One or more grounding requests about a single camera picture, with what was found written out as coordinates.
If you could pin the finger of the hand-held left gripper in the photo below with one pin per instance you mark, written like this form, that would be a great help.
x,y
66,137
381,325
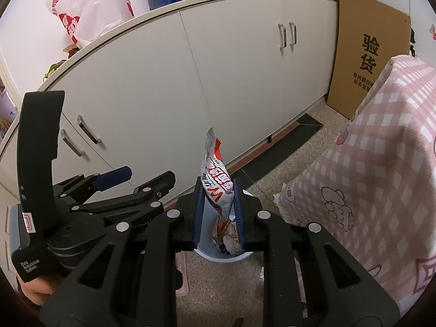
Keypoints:
x,y
150,190
112,177

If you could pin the flat cardboard box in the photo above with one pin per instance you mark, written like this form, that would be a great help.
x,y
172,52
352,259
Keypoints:
x,y
361,24

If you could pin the white plastic bag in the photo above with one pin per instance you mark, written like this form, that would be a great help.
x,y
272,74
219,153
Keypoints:
x,y
88,3

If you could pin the crumpled snack wrapper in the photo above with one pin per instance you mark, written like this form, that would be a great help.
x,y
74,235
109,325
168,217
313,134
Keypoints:
x,y
231,236

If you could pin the person's left hand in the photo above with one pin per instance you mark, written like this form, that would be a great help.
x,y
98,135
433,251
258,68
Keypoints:
x,y
34,291

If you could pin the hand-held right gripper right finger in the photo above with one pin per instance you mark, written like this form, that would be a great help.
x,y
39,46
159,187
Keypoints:
x,y
238,211

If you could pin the long white cabinet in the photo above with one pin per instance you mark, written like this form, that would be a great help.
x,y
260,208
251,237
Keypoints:
x,y
153,92

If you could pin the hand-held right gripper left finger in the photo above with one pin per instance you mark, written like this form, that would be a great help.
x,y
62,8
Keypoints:
x,y
198,211

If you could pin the small green item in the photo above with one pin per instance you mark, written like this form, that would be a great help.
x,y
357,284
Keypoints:
x,y
54,68

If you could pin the pink checked bedsheet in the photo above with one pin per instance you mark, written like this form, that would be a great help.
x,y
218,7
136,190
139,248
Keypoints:
x,y
374,177

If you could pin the white and red snack wrapper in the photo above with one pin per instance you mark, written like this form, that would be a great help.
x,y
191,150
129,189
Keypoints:
x,y
213,177

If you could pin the white trash bin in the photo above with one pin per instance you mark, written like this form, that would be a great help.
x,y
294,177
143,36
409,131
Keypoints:
x,y
218,259

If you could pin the pink slipper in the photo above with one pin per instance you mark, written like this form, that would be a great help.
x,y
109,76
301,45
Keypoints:
x,y
182,279

